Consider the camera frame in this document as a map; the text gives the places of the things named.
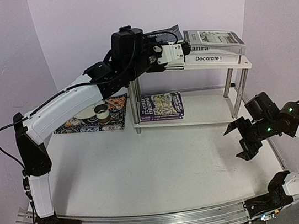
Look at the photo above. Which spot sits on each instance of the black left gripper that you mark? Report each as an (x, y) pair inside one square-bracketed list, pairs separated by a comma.
[(149, 43)]

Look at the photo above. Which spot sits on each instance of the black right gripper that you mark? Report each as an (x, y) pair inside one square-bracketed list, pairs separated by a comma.
[(247, 136)]

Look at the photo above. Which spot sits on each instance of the dark blue paperback book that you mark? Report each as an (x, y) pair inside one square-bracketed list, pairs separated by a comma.
[(169, 35)]

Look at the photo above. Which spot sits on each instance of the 52-Storey Treehouse book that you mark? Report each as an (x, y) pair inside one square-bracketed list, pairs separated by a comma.
[(162, 106)]

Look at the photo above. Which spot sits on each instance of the brown Decorate book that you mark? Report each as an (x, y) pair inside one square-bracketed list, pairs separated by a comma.
[(200, 59)]

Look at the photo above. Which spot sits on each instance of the grey photo cover book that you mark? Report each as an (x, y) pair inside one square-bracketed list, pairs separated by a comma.
[(212, 41)]

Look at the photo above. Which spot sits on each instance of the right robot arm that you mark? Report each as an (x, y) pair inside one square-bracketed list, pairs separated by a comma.
[(267, 120)]

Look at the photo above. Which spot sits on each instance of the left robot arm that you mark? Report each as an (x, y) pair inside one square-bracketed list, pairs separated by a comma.
[(132, 54)]

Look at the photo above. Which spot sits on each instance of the white two-tier shelf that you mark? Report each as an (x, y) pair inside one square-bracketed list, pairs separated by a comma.
[(202, 106)]

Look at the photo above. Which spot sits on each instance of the patterned placemat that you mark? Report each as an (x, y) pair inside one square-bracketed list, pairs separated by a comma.
[(117, 109)]

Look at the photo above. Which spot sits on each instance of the glass cup with brown band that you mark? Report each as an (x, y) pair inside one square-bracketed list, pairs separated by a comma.
[(102, 113)]

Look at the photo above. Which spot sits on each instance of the white pink plate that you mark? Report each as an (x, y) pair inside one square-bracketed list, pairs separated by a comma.
[(86, 113)]

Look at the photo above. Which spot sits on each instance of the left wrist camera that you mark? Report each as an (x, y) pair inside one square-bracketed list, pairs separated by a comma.
[(172, 53)]

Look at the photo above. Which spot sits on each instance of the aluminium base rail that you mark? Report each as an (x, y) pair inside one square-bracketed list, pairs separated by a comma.
[(154, 222)]

